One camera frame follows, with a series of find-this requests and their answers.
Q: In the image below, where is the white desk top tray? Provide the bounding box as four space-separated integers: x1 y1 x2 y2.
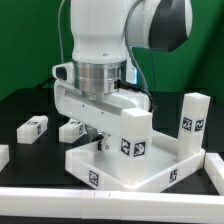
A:
65 131 205 193

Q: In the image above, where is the white fence rail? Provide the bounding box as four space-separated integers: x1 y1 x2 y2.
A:
204 153 224 196
0 187 224 224

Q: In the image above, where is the white cable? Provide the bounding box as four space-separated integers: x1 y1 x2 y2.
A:
57 0 72 68

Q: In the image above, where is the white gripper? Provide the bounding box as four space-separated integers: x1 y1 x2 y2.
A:
52 61 153 152

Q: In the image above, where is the white right fence rail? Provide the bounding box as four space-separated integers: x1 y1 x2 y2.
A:
204 153 224 196

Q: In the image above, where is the white front fence rail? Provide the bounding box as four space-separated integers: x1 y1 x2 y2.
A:
0 187 224 224

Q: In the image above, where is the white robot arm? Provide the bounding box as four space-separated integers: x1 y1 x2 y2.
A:
52 0 193 150

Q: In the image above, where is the white left fence block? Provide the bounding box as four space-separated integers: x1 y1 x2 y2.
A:
0 145 9 172

